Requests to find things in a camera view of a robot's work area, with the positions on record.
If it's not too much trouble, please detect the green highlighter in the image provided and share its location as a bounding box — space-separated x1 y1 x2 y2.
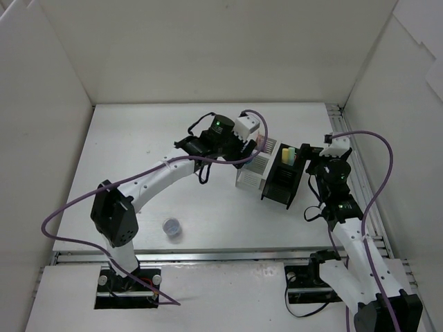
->
288 147 296 165

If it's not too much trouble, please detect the yellow highlighter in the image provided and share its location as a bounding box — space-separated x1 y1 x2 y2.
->
281 148 290 165

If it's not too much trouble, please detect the small clear glitter jar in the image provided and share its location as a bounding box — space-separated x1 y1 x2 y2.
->
162 218 182 239

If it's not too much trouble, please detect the blue lidded jar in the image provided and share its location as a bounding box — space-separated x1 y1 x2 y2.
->
244 158 254 166

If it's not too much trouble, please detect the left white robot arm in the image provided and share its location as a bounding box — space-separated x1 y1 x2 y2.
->
91 111 260 291

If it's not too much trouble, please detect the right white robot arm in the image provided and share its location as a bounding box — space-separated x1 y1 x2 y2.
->
297 144 423 331

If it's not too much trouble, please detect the white slotted pen holder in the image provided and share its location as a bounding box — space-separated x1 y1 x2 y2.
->
235 138 280 191

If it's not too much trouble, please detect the black slotted pen holder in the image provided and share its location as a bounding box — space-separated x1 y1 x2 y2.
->
261 143 308 210

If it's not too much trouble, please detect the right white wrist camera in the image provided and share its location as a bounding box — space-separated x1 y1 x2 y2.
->
319 133 351 158

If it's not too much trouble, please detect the aluminium right rail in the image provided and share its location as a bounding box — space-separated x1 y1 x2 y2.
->
327 103 433 332

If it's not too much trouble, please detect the aluminium rail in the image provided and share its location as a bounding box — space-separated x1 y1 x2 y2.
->
49 247 333 266
327 103 433 332

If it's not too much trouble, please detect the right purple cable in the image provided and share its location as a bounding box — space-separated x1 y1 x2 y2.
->
327 130 402 332

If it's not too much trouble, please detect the purple cable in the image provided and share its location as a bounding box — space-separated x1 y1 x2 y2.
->
327 130 402 332
41 109 270 306

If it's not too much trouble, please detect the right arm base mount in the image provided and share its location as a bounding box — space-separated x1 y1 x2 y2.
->
284 250 350 318

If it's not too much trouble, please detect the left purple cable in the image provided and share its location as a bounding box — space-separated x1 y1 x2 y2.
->
41 109 270 306

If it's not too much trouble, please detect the aluminium front rail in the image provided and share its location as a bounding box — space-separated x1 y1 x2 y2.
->
49 247 333 266

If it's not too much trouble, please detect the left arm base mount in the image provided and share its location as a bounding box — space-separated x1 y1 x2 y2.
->
94 267 159 310

